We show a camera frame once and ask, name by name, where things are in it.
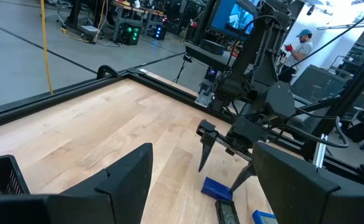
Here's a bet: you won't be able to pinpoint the computer tower green lights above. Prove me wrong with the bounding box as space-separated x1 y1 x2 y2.
119 23 141 46

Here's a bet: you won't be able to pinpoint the dark blue box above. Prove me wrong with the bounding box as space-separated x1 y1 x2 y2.
201 176 233 202

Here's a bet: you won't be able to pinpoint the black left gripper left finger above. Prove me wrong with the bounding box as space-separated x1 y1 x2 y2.
60 142 154 224

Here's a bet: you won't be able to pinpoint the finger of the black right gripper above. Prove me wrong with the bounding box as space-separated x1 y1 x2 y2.
230 162 257 192
198 130 219 173

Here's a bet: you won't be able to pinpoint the computer tower blue lights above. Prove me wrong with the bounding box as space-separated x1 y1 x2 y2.
152 24 167 40

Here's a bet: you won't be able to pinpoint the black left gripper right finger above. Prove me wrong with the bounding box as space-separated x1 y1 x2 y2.
251 141 364 224

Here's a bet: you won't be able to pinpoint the black box with grey window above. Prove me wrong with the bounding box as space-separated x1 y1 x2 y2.
215 198 241 224

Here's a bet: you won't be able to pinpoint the black desk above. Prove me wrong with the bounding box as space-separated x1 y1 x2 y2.
184 42 257 74

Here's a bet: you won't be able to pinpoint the person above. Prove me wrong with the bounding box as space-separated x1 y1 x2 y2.
278 29 314 83

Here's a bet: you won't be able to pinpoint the black curved hook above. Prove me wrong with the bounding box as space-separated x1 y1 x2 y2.
96 64 121 80

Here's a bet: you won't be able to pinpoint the black table frame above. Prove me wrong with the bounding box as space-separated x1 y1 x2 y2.
0 40 364 190

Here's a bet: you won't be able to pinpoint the black mesh basket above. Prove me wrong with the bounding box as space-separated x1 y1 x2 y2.
0 154 30 195

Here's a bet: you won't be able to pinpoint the thick yellow hanging cable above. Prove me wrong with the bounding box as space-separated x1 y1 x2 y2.
40 0 54 95

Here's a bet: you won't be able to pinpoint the blue box with grey window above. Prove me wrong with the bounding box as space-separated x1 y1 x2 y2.
252 210 279 224

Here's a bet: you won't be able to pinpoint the monitor with blue screen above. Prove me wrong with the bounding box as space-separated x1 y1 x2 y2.
208 0 259 41

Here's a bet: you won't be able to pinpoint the grey equipment case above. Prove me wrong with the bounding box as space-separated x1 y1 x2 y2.
290 64 348 104

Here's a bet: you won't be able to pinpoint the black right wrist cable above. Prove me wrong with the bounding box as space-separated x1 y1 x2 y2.
264 107 350 149

